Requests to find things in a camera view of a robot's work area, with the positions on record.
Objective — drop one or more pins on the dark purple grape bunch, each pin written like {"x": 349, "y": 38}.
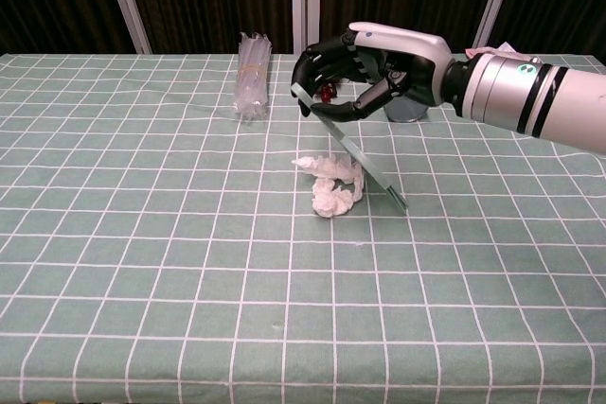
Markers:
{"x": 327, "y": 94}

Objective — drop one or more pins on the pink white plastic packet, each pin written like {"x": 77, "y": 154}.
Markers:
{"x": 502, "y": 50}

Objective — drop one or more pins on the green checked tablecloth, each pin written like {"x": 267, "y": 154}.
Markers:
{"x": 189, "y": 281}

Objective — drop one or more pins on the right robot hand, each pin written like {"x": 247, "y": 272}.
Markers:
{"x": 407, "y": 49}

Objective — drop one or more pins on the green chips can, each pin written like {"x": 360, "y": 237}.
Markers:
{"x": 407, "y": 113}

